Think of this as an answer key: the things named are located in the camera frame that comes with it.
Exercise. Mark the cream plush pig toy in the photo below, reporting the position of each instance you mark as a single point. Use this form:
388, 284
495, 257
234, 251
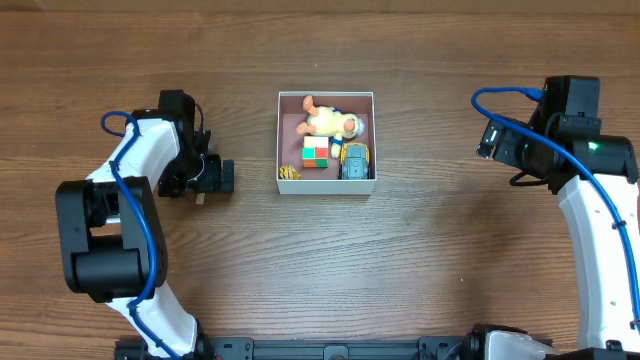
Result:
329, 122

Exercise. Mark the yellow grey toy truck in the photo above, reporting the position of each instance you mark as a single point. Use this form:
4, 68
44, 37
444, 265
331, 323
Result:
354, 162

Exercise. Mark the colourful puzzle cube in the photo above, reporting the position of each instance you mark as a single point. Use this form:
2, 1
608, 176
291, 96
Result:
315, 152

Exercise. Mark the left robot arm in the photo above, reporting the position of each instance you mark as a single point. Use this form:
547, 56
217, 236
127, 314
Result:
112, 244

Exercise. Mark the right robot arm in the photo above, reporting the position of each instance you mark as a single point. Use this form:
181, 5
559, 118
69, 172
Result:
596, 180

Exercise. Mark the golden round wheel toy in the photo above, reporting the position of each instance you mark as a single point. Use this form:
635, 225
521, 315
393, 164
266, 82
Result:
288, 172

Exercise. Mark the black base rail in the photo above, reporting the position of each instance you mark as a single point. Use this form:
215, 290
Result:
424, 348

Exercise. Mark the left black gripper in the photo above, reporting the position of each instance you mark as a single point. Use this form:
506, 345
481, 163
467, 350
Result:
227, 175

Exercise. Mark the white box with pink interior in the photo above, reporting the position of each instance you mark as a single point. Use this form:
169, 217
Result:
289, 145

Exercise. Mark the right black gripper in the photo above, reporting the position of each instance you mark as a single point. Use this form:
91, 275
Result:
507, 150

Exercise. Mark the wooden cat rattle drum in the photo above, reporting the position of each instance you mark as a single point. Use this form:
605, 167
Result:
200, 199

